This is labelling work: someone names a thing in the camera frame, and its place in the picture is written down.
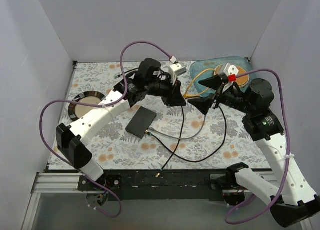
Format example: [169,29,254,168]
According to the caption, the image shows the black ethernet cable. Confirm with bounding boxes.
[114,67,228,163]

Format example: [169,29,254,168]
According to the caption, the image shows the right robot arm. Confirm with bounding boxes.
[188,74,320,227]

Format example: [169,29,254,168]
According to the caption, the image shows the black rimmed plate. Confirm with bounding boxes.
[68,91,106,121]

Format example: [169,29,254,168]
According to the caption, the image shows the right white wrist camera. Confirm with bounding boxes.
[220,63,239,93]

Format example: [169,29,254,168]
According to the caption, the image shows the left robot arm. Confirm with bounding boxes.
[56,58,187,190]

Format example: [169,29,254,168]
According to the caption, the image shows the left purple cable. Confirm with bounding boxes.
[39,41,177,166]

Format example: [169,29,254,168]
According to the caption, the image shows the aluminium frame rail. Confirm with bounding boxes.
[21,171,313,230]

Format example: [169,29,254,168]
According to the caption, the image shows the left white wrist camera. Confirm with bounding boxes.
[168,63,187,84]

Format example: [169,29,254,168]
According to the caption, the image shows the floral tablecloth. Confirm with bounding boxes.
[49,59,272,170]

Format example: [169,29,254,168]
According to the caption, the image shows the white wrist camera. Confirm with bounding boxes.
[220,63,239,93]
[168,63,187,84]

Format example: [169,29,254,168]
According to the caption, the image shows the teal plastic tray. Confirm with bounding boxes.
[189,56,257,97]

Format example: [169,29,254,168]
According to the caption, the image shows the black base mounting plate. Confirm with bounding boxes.
[78,168,251,201]

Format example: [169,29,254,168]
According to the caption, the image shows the yellow ethernet cable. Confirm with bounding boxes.
[183,68,217,99]

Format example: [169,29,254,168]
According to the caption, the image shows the black braided cable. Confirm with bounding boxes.
[159,105,186,171]

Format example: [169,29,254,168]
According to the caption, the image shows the black network switch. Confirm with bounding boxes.
[125,107,157,139]

